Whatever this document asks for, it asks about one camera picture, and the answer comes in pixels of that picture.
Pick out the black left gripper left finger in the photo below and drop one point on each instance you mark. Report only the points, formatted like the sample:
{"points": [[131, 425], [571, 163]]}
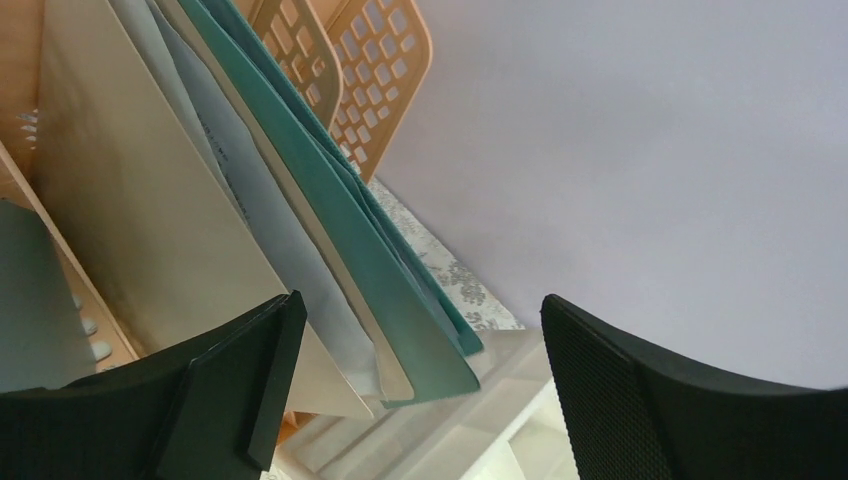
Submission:
{"points": [[210, 407]]}

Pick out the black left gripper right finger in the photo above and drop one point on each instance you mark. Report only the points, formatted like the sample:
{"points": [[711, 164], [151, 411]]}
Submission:
{"points": [[635, 410]]}

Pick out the white plastic drawer unit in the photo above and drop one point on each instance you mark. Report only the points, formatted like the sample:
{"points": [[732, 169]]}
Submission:
{"points": [[513, 428]]}

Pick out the floral patterned table mat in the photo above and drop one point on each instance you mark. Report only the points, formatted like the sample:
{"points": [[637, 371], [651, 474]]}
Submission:
{"points": [[481, 309]]}

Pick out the beige file folder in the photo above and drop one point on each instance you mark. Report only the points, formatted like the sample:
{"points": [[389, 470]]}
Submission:
{"points": [[128, 175]]}

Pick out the teal file folder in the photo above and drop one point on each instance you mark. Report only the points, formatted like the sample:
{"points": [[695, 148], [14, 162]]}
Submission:
{"points": [[407, 309]]}

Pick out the light blue clipboard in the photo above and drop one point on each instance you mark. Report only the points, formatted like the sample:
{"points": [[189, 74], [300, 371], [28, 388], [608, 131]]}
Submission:
{"points": [[43, 343]]}

